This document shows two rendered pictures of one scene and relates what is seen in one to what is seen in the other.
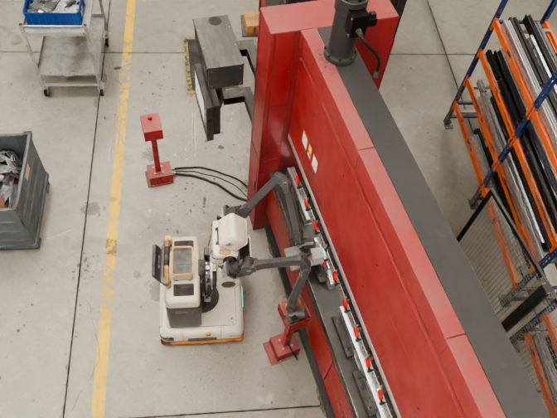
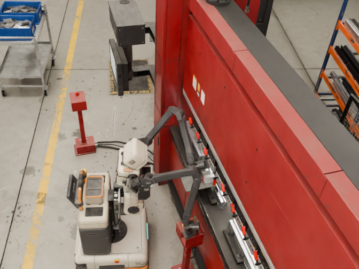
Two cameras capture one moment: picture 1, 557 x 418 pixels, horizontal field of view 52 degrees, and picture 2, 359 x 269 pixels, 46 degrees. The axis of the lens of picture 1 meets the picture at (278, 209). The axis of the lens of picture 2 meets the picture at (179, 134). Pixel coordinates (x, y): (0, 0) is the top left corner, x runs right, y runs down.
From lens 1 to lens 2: 106 cm
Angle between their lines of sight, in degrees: 15
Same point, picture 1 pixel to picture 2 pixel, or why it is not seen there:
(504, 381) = not seen: outside the picture
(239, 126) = (149, 115)
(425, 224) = (296, 95)
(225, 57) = (131, 21)
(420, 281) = (295, 132)
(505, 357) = not seen: outside the picture
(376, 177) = (250, 66)
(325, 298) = (216, 216)
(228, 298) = (135, 231)
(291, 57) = (181, 14)
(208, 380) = not seen: outside the picture
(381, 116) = (252, 32)
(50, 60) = (8, 69)
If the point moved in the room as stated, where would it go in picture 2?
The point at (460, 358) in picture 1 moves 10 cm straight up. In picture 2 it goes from (340, 188) to (348, 173)
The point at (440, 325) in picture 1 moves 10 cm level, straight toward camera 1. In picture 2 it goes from (317, 164) to (306, 175)
